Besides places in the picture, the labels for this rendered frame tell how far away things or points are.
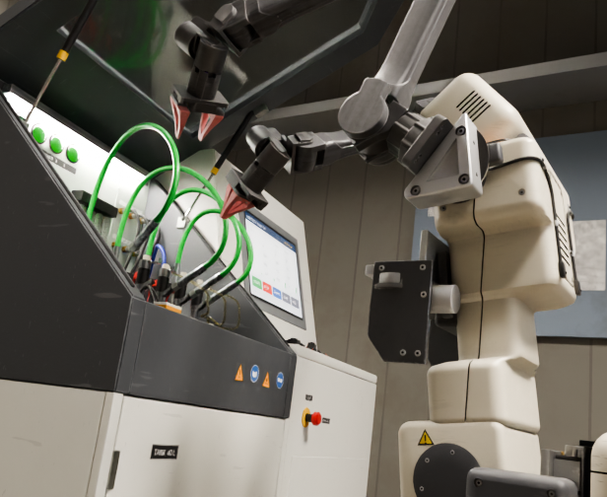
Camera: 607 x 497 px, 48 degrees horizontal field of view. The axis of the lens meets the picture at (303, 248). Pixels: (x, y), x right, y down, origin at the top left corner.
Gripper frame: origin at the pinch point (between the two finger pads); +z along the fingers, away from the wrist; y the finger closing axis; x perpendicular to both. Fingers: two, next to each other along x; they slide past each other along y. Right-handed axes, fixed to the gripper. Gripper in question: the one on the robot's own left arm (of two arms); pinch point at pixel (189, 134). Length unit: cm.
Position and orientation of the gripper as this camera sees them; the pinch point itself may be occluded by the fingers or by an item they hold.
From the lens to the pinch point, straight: 142.8
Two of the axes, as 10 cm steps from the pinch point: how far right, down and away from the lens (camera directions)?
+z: -3.3, 8.1, 4.8
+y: -8.4, -0.2, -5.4
